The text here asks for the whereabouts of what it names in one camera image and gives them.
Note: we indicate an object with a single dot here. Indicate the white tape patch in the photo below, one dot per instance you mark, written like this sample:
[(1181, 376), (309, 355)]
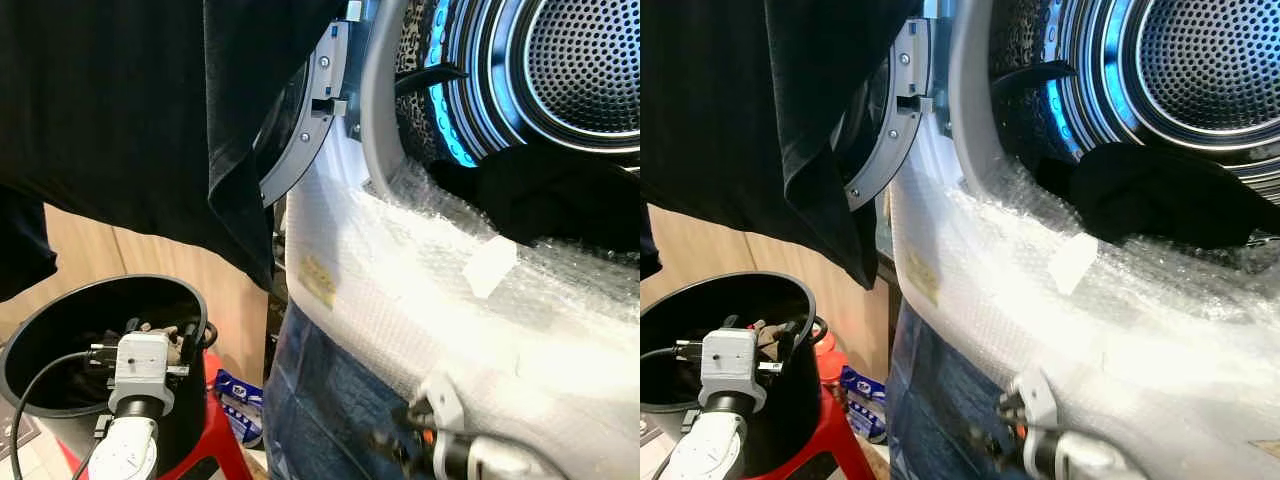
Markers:
[(1072, 263), (490, 268)]

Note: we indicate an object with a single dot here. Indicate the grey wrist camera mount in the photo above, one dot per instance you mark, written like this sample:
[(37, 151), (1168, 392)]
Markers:
[(1038, 395), (730, 365), (140, 365), (445, 400)]

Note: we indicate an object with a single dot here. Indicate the white front-load washing machine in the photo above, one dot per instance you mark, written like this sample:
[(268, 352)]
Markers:
[(385, 120), (975, 110)]

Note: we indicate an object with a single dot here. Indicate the yellow warning label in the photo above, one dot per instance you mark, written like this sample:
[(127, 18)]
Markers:
[(923, 280), (318, 282)]

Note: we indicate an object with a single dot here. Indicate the perforated steel washer drum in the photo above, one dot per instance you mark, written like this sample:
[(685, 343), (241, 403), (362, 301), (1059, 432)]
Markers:
[(580, 60), (1200, 60)]

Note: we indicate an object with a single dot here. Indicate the clear bubble wrap sheet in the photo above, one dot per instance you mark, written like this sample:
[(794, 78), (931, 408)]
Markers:
[(430, 290), (1030, 300)]

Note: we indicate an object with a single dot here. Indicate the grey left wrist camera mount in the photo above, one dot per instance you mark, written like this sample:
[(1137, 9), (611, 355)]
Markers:
[(140, 365), (730, 365)]

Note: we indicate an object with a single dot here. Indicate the large black hanging garment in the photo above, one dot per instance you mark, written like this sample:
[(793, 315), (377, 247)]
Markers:
[(120, 90), (740, 90)]

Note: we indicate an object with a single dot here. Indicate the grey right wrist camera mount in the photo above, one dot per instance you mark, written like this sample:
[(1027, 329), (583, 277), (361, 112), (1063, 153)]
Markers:
[(1038, 395), (445, 400)]

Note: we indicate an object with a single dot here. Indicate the blue white package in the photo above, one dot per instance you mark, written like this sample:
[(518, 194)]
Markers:
[(862, 395), (240, 400)]

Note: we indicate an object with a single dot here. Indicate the red bottle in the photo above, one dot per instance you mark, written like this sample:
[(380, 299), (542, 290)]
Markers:
[(828, 360), (211, 365)]

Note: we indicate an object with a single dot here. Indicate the grey round washer door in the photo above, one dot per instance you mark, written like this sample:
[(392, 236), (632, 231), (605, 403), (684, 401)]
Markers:
[(895, 140), (305, 140)]

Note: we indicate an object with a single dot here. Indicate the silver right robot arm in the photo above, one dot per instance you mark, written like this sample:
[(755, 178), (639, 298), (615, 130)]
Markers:
[(500, 465), (1090, 465)]

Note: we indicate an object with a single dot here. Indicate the black drum paddle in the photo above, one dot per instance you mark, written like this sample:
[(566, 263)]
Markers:
[(430, 78), (1035, 77)]

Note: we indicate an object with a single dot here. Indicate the blue denim cloth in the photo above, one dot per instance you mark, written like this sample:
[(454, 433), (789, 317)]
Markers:
[(930, 400), (320, 400)]

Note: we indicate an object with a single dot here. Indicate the crumpled black garment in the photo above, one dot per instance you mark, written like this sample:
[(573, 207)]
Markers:
[(540, 195), (1150, 195)]

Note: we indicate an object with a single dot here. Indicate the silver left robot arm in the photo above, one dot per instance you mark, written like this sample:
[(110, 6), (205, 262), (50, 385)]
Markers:
[(710, 450), (125, 450)]

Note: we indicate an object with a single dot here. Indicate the red stool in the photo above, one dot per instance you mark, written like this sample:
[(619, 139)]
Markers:
[(215, 440), (830, 440)]

